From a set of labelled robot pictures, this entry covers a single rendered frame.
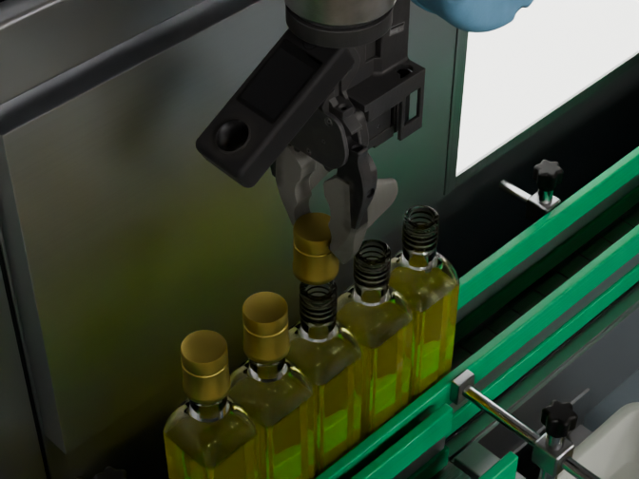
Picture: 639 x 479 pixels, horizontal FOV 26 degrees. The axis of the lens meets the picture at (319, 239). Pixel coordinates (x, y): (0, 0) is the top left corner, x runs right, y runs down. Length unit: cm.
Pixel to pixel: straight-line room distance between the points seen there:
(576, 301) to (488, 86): 23
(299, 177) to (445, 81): 33
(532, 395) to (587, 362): 9
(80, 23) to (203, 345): 24
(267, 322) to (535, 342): 40
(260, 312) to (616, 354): 56
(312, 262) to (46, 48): 25
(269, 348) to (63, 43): 27
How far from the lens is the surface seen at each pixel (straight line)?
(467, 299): 135
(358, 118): 94
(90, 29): 96
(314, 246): 102
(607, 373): 149
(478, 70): 134
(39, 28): 94
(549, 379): 138
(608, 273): 139
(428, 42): 125
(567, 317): 138
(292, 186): 101
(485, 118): 139
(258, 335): 103
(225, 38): 104
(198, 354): 100
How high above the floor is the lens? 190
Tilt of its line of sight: 43 degrees down
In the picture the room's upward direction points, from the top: straight up
